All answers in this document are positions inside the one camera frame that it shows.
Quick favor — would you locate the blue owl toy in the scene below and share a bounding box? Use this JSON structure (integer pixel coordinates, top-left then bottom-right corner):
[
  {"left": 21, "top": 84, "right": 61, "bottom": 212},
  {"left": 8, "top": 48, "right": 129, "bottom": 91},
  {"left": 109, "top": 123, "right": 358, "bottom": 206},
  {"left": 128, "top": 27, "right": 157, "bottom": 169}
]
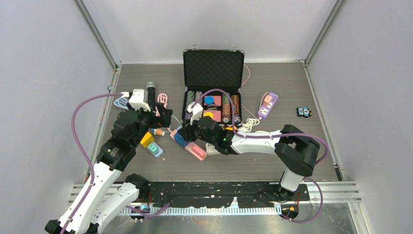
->
[{"left": 296, "top": 107, "right": 312, "bottom": 118}]

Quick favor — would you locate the teal small cube adapter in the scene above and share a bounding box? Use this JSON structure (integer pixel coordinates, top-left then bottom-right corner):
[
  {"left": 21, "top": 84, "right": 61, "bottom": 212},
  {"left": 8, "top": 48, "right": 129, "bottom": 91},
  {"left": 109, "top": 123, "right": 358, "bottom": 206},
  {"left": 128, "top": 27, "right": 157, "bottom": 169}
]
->
[{"left": 148, "top": 144, "right": 159, "bottom": 155}]

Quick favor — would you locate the white power strip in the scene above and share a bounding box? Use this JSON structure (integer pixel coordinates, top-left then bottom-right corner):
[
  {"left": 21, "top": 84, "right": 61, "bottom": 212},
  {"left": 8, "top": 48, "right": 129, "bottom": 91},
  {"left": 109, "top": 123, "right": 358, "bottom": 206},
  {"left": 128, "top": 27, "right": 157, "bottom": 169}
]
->
[{"left": 206, "top": 143, "right": 220, "bottom": 155}]

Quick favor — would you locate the yellow cube adapter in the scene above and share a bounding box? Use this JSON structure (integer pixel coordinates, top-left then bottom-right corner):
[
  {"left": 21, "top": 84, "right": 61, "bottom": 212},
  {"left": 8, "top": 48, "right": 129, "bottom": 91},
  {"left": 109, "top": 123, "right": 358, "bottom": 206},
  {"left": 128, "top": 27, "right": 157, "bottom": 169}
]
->
[{"left": 140, "top": 131, "right": 154, "bottom": 148}]

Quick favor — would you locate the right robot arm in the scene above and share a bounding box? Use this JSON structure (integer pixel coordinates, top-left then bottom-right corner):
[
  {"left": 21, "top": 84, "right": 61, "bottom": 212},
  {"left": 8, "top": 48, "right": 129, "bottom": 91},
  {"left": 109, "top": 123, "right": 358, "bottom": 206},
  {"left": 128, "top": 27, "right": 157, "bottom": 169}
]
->
[{"left": 174, "top": 117, "right": 320, "bottom": 200}]

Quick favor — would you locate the blue cube socket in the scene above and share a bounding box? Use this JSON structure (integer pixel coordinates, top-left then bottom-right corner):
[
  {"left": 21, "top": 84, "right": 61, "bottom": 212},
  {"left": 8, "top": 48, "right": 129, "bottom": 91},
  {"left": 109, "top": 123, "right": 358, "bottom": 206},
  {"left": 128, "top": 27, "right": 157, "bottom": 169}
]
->
[{"left": 174, "top": 133, "right": 190, "bottom": 148}]

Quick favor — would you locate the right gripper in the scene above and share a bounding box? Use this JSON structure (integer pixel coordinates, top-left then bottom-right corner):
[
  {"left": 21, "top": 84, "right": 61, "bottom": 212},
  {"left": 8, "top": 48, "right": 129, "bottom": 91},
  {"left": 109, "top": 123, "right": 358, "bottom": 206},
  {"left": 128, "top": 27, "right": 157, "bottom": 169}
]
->
[{"left": 180, "top": 114, "right": 217, "bottom": 146}]

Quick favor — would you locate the black poker chip case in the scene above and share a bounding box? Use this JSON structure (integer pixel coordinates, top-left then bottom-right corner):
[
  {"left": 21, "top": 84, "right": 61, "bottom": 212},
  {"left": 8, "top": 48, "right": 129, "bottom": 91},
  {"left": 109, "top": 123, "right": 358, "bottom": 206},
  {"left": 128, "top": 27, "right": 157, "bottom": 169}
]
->
[{"left": 182, "top": 49, "right": 244, "bottom": 126}]

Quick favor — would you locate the purple power strip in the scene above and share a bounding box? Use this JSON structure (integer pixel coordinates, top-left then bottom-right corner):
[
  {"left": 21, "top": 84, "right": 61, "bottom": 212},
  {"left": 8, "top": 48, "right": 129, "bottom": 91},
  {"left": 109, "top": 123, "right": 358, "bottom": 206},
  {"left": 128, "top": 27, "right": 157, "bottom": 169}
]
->
[{"left": 257, "top": 92, "right": 279, "bottom": 119}]

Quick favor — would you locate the pink coiled cable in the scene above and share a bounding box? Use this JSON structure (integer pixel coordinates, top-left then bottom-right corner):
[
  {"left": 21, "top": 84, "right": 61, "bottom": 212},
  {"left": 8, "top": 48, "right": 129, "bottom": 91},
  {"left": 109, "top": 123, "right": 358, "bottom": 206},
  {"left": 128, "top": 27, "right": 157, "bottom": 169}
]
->
[{"left": 155, "top": 93, "right": 169, "bottom": 117}]

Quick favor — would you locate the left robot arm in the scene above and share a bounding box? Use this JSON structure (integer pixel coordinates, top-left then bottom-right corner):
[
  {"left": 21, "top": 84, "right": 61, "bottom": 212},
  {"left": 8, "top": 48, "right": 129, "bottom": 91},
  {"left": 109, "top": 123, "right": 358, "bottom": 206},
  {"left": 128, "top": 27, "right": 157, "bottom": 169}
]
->
[{"left": 45, "top": 103, "right": 173, "bottom": 234}]

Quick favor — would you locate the light blue power strip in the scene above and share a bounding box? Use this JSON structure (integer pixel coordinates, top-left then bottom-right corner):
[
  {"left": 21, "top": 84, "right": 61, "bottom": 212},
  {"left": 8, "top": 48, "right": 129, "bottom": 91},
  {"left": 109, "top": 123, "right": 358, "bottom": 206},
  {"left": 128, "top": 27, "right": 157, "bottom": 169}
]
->
[{"left": 147, "top": 142, "right": 164, "bottom": 158}]

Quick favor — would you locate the salmon pink plug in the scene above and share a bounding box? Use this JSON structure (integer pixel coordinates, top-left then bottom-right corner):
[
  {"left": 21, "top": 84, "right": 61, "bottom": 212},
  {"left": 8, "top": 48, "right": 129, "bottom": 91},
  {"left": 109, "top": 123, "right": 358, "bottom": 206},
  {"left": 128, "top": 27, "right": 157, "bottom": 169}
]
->
[{"left": 263, "top": 95, "right": 272, "bottom": 108}]

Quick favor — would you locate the blue round chip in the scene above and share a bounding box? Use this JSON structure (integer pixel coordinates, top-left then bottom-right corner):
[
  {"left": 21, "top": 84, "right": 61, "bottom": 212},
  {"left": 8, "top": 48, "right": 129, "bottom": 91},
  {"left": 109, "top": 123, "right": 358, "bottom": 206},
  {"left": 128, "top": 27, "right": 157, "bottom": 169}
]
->
[{"left": 204, "top": 96, "right": 215, "bottom": 105}]

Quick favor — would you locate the pink power strip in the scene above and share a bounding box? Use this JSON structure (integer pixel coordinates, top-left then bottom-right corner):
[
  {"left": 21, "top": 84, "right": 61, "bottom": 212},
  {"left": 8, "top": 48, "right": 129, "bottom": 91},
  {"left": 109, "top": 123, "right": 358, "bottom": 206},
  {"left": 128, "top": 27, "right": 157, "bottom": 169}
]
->
[{"left": 170, "top": 129, "right": 207, "bottom": 161}]

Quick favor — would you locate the yellow round chip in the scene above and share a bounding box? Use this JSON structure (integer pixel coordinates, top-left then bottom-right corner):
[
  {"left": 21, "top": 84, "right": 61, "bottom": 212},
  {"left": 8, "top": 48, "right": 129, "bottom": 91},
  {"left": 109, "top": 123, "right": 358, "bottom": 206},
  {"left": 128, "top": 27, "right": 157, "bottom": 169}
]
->
[{"left": 203, "top": 112, "right": 214, "bottom": 119}]

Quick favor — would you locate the black cylinder tube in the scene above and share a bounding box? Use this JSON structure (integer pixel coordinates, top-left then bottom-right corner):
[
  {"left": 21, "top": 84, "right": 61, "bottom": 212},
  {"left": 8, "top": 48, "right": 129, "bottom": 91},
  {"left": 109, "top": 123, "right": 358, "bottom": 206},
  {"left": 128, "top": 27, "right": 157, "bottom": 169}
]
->
[{"left": 147, "top": 81, "right": 156, "bottom": 112}]

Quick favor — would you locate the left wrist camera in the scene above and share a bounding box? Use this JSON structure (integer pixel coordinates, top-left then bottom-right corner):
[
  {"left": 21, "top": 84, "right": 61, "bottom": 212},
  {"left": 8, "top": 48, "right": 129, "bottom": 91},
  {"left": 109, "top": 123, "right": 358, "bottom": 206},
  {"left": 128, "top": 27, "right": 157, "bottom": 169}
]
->
[{"left": 121, "top": 89, "right": 151, "bottom": 111}]

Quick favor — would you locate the light blue coiled cable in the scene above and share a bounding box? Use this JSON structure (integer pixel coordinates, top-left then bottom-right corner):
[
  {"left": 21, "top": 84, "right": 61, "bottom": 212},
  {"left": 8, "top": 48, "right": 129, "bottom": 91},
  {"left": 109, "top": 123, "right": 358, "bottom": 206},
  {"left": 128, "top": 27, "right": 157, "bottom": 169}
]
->
[{"left": 113, "top": 97, "right": 130, "bottom": 111}]

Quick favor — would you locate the pink square adapter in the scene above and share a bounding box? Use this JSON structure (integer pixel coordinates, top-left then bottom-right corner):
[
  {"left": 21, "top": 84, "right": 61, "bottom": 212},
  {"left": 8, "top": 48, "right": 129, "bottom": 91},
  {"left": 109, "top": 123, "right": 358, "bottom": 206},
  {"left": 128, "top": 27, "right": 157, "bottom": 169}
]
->
[{"left": 192, "top": 145, "right": 207, "bottom": 161}]

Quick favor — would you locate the small cone figurine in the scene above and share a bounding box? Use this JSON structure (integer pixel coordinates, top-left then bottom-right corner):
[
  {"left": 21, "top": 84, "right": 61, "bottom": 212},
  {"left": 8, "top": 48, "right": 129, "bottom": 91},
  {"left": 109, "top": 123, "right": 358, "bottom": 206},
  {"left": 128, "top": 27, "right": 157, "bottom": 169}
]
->
[{"left": 152, "top": 128, "right": 166, "bottom": 136}]

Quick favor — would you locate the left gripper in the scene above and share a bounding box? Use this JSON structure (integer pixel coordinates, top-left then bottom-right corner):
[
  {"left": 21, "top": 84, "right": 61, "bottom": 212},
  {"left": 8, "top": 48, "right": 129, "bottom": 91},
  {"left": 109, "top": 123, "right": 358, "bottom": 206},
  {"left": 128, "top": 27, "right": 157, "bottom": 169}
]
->
[{"left": 127, "top": 101, "right": 172, "bottom": 147}]

